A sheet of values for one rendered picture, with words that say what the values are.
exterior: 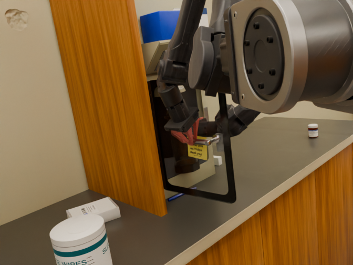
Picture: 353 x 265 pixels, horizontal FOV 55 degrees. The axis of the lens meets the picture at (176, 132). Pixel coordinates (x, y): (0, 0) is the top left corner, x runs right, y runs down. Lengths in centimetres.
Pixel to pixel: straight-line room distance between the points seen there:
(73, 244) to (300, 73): 66
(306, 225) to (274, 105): 134
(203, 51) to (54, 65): 105
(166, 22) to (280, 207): 82
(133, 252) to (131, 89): 49
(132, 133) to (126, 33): 32
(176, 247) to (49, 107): 80
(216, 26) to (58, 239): 59
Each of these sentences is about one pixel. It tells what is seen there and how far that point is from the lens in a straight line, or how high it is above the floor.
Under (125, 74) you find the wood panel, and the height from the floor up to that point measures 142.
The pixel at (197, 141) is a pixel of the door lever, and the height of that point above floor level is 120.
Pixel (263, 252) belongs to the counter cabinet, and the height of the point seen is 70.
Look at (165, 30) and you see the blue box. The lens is 112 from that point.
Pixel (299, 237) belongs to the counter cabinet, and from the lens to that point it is 162.
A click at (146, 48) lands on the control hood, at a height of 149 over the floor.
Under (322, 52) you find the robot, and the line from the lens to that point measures 33.
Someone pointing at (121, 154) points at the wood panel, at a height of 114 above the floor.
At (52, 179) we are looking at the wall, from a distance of 152.
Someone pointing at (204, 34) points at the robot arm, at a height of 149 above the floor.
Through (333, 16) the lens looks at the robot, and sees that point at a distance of 35.
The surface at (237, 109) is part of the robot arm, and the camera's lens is 111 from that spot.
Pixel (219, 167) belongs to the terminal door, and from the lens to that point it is 106.
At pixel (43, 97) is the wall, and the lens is 147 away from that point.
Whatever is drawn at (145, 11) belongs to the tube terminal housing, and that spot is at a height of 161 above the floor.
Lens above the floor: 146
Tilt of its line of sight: 13 degrees down
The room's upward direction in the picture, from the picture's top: 8 degrees counter-clockwise
